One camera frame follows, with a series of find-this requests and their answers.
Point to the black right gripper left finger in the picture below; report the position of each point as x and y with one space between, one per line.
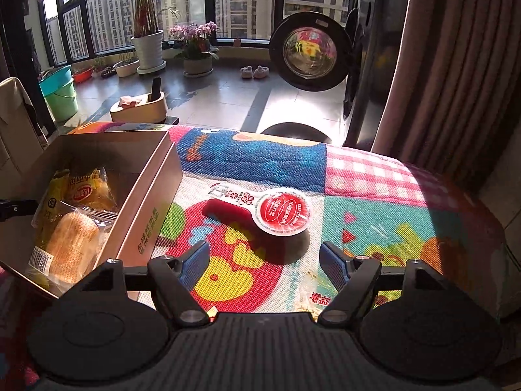
173 279

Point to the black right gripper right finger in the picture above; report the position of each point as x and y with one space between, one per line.
354 279

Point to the yellow snack bar packet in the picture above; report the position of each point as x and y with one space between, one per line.
48 208

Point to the barcode bread loaf packet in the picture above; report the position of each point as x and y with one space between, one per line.
68 246

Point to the round bun red logo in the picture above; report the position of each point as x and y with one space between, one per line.
91 191

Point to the red lid jelly cup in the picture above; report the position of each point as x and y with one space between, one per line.
281 212

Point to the beige chair with cloth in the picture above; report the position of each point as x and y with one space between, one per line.
22 139

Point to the colourful cartoon play mat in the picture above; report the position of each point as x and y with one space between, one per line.
366 204

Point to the green plastic bucket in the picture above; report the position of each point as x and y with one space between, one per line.
63 102

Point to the teal plastic bucket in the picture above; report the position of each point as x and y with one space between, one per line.
55 80

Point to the red plastic basin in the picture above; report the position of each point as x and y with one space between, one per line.
83 75

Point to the low white planter bowl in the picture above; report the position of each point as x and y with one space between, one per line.
126 68

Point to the brown curtain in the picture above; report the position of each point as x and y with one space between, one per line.
455 96

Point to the pair of white slippers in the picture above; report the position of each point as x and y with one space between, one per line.
259 73

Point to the pink flower pot plant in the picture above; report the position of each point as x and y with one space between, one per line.
197 51

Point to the round washing machine door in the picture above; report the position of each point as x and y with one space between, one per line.
311 51

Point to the tall plant white pot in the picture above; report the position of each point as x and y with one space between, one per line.
147 37

